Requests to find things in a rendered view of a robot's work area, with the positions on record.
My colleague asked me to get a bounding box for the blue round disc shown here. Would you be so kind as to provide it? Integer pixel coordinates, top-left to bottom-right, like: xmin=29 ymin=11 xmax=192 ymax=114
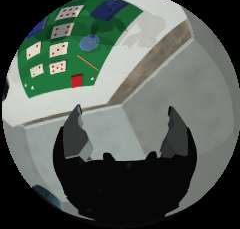
xmin=79 ymin=34 xmax=99 ymax=51

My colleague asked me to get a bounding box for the green felt play mat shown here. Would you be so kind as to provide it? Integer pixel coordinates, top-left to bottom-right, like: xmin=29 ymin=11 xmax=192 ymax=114
xmin=17 ymin=0 xmax=144 ymax=98

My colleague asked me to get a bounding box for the cream card with black dots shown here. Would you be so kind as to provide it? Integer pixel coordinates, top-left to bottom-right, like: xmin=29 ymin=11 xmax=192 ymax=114
xmin=30 ymin=63 xmax=44 ymax=78

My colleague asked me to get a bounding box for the red rectangular block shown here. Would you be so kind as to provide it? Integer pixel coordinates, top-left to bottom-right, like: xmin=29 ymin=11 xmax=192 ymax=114
xmin=71 ymin=74 xmax=82 ymax=88

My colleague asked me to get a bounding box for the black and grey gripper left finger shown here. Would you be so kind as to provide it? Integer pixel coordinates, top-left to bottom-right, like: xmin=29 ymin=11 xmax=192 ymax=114
xmin=53 ymin=104 xmax=93 ymax=197

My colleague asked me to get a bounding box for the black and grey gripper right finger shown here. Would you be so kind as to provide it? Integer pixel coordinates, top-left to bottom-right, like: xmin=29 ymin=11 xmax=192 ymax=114
xmin=159 ymin=106 xmax=197 ymax=190

